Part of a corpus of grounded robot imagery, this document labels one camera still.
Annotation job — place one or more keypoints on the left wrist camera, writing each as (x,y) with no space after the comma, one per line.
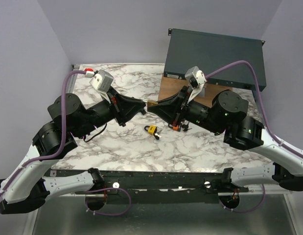
(99,80)

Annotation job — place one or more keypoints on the dark teal network switch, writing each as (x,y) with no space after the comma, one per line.
(210,52)

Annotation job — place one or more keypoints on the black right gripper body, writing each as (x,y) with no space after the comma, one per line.
(184,103)

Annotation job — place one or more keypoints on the yellow padlock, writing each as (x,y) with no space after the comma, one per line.
(151,129)

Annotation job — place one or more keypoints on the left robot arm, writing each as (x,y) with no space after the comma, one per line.
(27,188)

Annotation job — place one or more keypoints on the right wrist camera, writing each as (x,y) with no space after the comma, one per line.
(196,80)

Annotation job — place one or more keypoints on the yellow padlock keys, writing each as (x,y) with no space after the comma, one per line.
(156,135)

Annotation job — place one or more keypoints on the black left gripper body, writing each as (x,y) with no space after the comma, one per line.
(113,104)

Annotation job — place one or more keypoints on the black table edge rail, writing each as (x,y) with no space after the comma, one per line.
(134,187)

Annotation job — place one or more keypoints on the orange padlock black keys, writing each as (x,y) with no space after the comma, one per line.
(185,126)

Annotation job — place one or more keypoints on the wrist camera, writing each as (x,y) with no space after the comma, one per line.
(196,80)
(99,80)

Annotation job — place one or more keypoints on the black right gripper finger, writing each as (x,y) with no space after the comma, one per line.
(166,111)
(180,96)

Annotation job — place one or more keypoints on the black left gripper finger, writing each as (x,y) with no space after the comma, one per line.
(122,98)
(128,111)

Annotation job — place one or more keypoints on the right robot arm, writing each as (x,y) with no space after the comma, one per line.
(228,116)

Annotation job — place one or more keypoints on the wooden board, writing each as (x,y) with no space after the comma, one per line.
(170,86)

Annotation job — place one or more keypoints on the grey metal lock bracket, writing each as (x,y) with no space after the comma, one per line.
(202,93)

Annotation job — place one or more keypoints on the aluminium side rail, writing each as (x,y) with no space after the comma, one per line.
(72,80)

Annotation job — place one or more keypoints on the small brass padlock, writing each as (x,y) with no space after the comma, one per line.
(150,103)

